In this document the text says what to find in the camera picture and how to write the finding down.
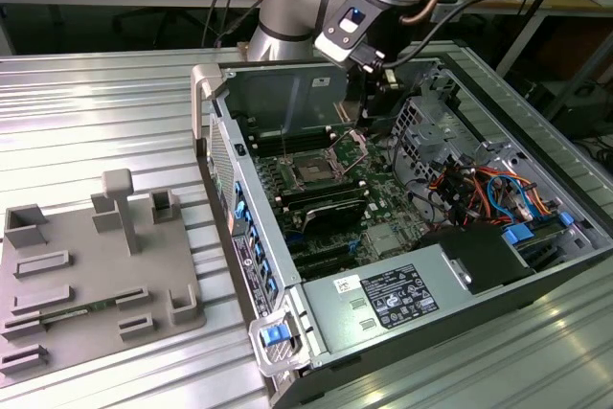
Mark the green RAM stick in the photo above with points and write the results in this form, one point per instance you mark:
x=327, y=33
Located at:
x=81, y=308

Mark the silver perforated drive cage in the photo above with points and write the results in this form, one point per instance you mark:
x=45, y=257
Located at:
x=412, y=117

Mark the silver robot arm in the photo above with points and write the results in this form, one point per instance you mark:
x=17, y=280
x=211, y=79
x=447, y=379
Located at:
x=297, y=11

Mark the grey power supply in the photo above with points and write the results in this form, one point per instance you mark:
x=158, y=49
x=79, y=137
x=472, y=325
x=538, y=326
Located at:
x=330, y=313

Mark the green motherboard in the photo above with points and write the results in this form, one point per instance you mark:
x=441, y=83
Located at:
x=388, y=200

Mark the grey parts rack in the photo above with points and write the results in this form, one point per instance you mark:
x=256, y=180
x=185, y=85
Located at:
x=96, y=265

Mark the open grey PC case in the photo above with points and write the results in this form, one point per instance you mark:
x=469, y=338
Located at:
x=282, y=93

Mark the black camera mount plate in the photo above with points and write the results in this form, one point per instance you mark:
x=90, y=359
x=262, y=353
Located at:
x=335, y=40

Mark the blue disk carrier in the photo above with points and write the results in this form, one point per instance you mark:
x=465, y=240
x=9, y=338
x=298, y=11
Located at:
x=519, y=234

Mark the silver chipset heatsink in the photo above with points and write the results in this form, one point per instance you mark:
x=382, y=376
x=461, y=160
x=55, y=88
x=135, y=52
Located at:
x=385, y=239

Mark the small blue clip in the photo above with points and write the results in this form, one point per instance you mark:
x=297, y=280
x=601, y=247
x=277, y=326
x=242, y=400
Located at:
x=565, y=219

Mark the black expansion card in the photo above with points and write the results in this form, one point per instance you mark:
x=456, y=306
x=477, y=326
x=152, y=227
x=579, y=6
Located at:
x=335, y=217

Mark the blue slot retention strip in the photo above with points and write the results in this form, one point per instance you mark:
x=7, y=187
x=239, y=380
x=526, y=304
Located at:
x=239, y=212

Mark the black plastic shroud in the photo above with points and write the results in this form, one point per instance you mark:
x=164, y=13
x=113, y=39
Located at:
x=479, y=256

